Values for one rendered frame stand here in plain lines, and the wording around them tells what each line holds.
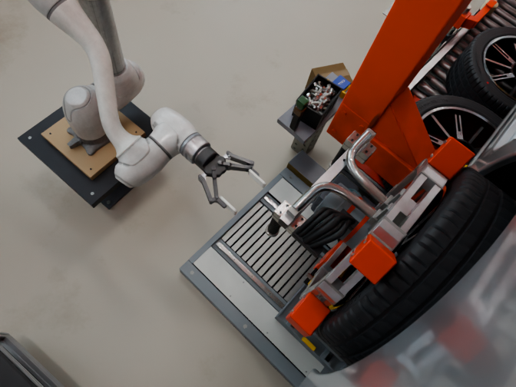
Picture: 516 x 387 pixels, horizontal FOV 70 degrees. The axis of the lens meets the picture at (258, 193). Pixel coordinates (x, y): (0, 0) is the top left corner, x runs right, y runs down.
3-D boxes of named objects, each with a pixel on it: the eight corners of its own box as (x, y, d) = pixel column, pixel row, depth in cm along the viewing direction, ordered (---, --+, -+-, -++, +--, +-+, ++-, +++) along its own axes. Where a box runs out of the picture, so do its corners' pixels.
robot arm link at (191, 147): (180, 158, 124) (193, 170, 123) (178, 144, 116) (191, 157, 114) (200, 142, 127) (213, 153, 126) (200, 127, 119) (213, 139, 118)
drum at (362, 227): (357, 264, 117) (375, 253, 104) (306, 219, 121) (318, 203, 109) (382, 233, 122) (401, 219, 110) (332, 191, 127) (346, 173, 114)
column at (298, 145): (302, 157, 221) (322, 117, 183) (290, 147, 223) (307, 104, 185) (313, 147, 225) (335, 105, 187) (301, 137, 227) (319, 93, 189)
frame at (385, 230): (302, 318, 128) (360, 295, 79) (287, 304, 130) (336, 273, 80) (388, 214, 148) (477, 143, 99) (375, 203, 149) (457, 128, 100)
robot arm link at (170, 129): (203, 139, 128) (176, 165, 125) (173, 111, 131) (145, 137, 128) (198, 125, 117) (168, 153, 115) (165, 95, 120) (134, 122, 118)
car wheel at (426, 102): (483, 255, 180) (520, 242, 159) (359, 195, 185) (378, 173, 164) (505, 152, 207) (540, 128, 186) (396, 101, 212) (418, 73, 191)
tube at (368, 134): (383, 212, 103) (401, 197, 94) (329, 167, 107) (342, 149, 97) (415, 173, 110) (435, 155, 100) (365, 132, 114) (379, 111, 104)
